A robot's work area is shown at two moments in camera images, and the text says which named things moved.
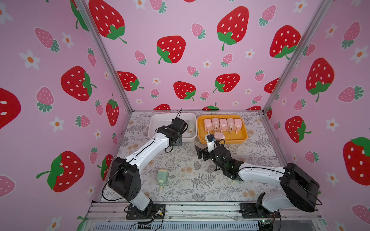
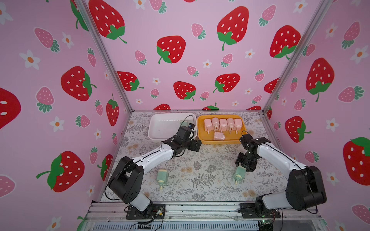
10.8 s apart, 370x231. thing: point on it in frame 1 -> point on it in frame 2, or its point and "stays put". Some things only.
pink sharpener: [208, 125] stays put
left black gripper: [179, 142] -> [192, 147]
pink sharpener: [215, 121] stays put
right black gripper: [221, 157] -> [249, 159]
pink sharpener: [218, 135] stays put
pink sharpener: [231, 124] stays put
